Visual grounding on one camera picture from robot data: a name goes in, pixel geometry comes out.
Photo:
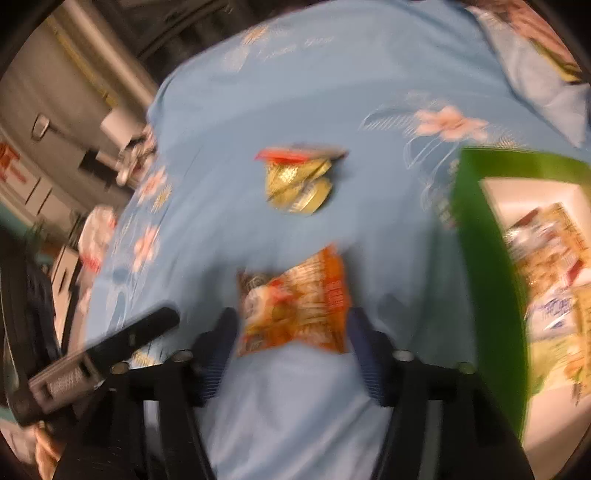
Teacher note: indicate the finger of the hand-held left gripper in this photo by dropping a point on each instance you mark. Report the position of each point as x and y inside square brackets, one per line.
[138, 332]

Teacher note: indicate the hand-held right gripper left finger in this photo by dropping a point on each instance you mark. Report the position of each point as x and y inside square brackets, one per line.
[216, 353]

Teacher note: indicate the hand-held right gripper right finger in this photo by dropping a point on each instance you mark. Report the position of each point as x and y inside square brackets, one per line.
[369, 362]

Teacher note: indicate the green rimmed white box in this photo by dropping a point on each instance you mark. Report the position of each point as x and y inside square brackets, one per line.
[489, 286]

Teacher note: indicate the yellow orange snack packet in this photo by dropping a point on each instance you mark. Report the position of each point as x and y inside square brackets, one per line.
[549, 249]

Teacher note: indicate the person's left hand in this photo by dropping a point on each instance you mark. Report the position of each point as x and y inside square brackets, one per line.
[46, 454]

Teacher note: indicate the white red plastic bag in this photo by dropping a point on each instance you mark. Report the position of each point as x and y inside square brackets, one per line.
[97, 235]

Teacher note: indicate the black device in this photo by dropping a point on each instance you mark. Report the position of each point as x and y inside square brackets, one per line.
[94, 165]

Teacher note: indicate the white flower ornament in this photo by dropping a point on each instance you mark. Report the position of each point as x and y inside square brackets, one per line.
[136, 154]

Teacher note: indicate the gold snack packet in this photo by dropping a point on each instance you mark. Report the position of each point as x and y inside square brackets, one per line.
[295, 189]

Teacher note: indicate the white blue snack packet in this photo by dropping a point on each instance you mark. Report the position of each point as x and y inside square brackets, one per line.
[554, 314]

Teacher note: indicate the white paper roll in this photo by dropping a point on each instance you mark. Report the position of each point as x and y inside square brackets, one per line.
[119, 125]

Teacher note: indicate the blue floral bedsheet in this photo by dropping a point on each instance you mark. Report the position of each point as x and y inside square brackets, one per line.
[300, 83]

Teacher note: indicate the blue pillow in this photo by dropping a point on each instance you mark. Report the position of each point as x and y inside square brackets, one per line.
[535, 87]

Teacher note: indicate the pink folded quilt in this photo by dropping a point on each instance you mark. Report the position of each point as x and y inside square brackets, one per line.
[540, 27]

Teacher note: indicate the red wall decoration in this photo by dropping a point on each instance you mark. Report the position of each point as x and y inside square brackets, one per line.
[8, 159]

